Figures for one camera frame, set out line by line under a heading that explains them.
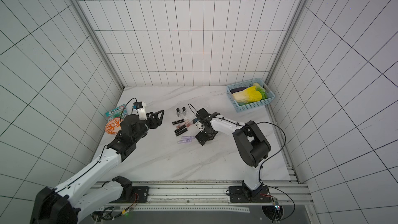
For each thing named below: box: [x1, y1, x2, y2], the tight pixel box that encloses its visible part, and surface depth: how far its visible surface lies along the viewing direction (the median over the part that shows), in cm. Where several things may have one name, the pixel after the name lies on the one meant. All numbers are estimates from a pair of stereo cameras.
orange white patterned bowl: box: [104, 117, 123, 135], surface depth 97 cm
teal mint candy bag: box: [105, 103, 128, 121], surface depth 103 cm
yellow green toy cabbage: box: [231, 82, 268, 106], surface depth 108 cm
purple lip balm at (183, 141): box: [177, 138, 192, 144], surface depth 92 cm
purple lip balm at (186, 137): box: [181, 135, 195, 140], surface depth 94 cm
